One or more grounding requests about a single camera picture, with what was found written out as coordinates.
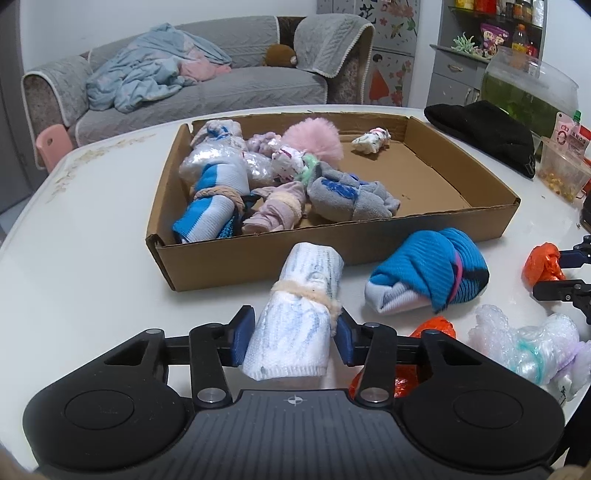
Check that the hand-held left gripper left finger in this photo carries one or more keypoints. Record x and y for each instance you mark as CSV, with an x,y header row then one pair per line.
x,y
242,337

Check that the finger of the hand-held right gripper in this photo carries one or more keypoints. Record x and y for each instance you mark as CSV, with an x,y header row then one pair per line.
x,y
579,256
561,290

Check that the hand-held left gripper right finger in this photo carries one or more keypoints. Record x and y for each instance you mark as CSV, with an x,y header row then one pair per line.
x,y
345,339

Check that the orange plastic bundle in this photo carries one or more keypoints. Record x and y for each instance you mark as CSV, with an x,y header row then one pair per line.
x,y
438,326
542,265

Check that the white sock roll beige band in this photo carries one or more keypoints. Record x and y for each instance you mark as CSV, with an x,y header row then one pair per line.
x,y
295,323

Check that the pale pink sock bundle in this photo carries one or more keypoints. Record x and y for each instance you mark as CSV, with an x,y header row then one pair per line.
x,y
277,207

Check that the grey blue print sock bundle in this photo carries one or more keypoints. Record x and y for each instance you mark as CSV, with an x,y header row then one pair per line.
x,y
346,198

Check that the shallow cardboard box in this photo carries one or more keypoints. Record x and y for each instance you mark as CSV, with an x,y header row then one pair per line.
x,y
415,184

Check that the clear bubble wrap bundle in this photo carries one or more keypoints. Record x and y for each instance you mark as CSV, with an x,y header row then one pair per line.
x,y
207,157

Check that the pink fluffy pompom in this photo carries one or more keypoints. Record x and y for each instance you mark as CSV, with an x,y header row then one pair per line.
x,y
314,138

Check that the bubble wrap bundle green band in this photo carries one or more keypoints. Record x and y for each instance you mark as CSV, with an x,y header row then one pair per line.
x,y
521,350

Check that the clear plastic snack container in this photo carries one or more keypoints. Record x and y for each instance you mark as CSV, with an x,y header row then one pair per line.
x,y
563,173

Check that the blue sock bundle pink band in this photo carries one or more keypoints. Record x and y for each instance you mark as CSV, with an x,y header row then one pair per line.
x,y
425,267

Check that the red white pouch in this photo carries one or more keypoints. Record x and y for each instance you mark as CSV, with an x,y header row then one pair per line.
x,y
570,136

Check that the blue white sock braided band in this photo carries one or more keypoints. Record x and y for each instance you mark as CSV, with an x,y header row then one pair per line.
x,y
207,217

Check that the black knit hat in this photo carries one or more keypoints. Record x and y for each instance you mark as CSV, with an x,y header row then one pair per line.
x,y
485,134

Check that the small shiny wrapped bundle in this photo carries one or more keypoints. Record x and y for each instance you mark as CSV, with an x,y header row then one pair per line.
x,y
258,168

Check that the glass fish bowl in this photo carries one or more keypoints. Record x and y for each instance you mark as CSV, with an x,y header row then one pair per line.
x,y
531,92

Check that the white pink dotted sock bundle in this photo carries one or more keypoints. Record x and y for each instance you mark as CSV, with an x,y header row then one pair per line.
x,y
288,164

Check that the purple sock bundle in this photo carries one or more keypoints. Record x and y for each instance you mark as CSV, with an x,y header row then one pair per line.
x,y
264,143

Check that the small white patterned sock bundle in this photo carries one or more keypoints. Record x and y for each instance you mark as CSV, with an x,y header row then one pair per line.
x,y
371,141

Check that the white blue print sock bundle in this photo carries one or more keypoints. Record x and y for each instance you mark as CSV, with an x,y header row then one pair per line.
x,y
217,131

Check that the grey cabinet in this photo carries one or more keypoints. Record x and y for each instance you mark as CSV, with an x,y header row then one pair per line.
x,y
452,74

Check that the orange drink bottle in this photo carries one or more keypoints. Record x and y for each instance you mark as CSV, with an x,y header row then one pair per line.
x,y
520,40

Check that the purple snack bag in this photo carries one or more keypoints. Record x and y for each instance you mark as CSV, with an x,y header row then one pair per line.
x,y
493,36

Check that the green plastic plant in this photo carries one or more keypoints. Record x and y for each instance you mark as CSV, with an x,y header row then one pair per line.
x,y
464,44

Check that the grey sofa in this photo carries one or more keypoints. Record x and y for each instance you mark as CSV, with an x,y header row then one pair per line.
x,y
231,92

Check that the row of jars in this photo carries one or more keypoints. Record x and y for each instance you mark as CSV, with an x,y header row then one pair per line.
x,y
503,9

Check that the pink plastic stool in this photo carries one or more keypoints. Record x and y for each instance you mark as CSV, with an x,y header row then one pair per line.
x,y
54,145

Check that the pink cloth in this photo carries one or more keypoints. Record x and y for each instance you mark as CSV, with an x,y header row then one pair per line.
x,y
203,69

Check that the brown plush toy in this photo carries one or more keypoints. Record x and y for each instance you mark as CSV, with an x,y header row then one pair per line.
x,y
279,56

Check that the light blue blanket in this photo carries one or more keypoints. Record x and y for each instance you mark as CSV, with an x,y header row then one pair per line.
x,y
134,74

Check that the grey knitted throw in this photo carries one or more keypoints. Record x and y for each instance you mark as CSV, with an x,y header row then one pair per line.
x,y
328,41

